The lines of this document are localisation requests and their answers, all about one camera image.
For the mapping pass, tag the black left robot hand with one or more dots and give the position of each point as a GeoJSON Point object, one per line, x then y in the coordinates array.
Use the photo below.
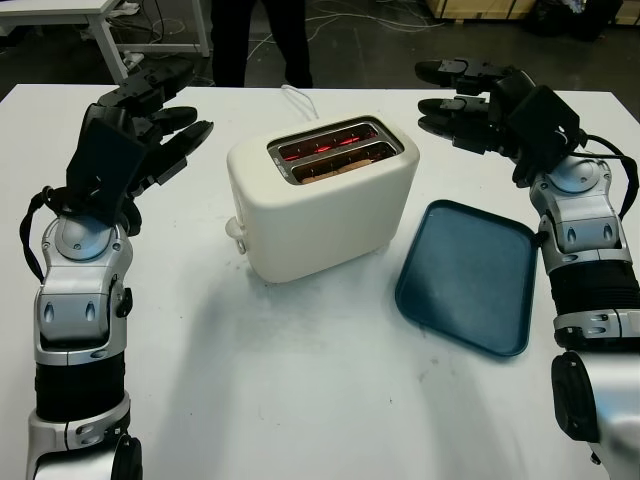
{"type": "Point", "coordinates": [170, 130]}

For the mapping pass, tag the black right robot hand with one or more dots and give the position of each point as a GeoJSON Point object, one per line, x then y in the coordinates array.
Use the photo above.
{"type": "Point", "coordinates": [470, 135]}

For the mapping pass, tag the browned toast slice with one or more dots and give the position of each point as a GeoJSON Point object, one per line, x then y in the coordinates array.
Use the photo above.
{"type": "Point", "coordinates": [350, 168]}

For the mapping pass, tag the white two-slot toaster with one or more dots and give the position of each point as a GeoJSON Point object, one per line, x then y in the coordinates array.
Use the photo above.
{"type": "Point", "coordinates": [330, 225]}

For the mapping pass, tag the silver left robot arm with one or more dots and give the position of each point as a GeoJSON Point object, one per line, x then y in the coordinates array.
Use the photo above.
{"type": "Point", "coordinates": [75, 310]}

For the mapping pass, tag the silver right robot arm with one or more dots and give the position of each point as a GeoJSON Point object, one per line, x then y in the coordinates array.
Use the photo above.
{"type": "Point", "coordinates": [595, 280]}

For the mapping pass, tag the person in beige sweater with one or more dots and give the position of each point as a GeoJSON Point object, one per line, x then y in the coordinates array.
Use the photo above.
{"type": "Point", "coordinates": [230, 45]}

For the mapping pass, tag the white toaster lever knob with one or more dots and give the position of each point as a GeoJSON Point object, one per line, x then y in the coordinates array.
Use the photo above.
{"type": "Point", "coordinates": [234, 228]}

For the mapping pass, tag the white power strip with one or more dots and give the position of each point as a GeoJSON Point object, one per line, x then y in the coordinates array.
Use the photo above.
{"type": "Point", "coordinates": [133, 59]}

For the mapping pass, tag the white metal-leg desk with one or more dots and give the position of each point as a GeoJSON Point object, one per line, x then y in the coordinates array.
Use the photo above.
{"type": "Point", "coordinates": [107, 40]}

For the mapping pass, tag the wooden crate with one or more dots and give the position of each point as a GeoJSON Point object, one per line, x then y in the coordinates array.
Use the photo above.
{"type": "Point", "coordinates": [480, 9]}

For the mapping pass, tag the blue plastic tray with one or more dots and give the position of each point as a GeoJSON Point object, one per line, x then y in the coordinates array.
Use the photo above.
{"type": "Point", "coordinates": [465, 280]}

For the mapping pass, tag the black bag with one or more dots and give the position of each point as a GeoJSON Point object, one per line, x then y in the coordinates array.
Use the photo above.
{"type": "Point", "coordinates": [575, 20]}

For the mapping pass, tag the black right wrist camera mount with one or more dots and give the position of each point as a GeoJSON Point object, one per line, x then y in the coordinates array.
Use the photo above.
{"type": "Point", "coordinates": [545, 125]}

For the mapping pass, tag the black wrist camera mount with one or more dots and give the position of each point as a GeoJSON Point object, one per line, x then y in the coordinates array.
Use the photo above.
{"type": "Point", "coordinates": [545, 125]}
{"type": "Point", "coordinates": [102, 170]}

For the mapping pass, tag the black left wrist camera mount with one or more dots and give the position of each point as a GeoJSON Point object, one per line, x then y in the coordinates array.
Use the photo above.
{"type": "Point", "coordinates": [102, 170]}

